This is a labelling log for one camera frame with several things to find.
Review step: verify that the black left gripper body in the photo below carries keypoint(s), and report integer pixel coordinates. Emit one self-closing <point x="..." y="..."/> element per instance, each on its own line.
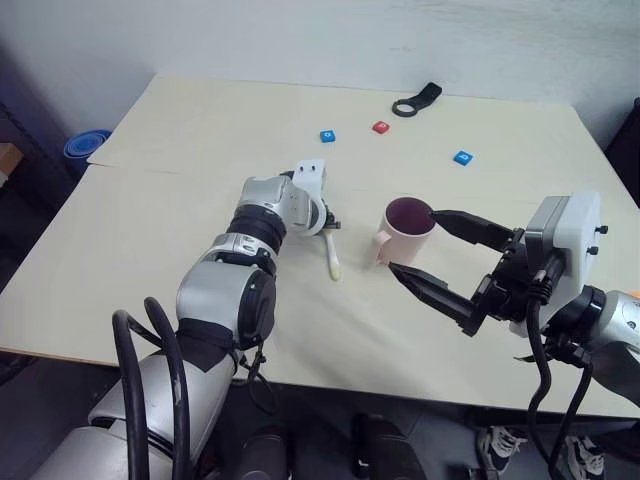
<point x="330" y="214"/>

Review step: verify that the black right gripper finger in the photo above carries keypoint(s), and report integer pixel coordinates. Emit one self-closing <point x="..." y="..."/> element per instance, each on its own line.
<point x="435" y="292"/>
<point x="467" y="225"/>

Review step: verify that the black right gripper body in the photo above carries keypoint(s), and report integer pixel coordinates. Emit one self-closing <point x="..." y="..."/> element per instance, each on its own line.
<point x="507" y="295"/>

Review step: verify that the white spoon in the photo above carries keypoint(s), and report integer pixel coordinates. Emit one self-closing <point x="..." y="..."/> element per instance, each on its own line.
<point x="332" y="257"/>

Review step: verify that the pink mug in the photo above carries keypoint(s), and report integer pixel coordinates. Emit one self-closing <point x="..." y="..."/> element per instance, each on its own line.
<point x="405" y="240"/>

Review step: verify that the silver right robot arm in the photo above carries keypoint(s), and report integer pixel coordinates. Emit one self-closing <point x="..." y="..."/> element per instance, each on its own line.
<point x="617" y="325"/>

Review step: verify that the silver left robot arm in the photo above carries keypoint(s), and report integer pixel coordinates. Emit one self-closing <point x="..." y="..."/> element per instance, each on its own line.
<point x="220" y="295"/>

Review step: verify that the small blue cube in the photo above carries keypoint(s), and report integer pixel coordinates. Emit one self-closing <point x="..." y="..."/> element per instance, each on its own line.
<point x="463" y="157"/>
<point x="327" y="136"/>

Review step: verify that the small red cube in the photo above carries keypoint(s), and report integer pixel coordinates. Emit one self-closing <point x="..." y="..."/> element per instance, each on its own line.
<point x="381" y="126"/>

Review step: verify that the black and white sneaker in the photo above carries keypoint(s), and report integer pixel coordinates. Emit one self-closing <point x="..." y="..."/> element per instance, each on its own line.
<point x="585" y="455"/>
<point x="500" y="445"/>

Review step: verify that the black chair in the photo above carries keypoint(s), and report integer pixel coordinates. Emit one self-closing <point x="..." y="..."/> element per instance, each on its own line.
<point x="625" y="135"/>

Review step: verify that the dark rounded shape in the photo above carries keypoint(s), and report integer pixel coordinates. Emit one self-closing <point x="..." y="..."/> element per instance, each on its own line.
<point x="265" y="457"/>

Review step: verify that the brown cardboard box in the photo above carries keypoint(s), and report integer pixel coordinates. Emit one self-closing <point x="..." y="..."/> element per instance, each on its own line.
<point x="7" y="160"/>

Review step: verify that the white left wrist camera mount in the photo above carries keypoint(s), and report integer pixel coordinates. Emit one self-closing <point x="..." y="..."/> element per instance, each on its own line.
<point x="311" y="175"/>

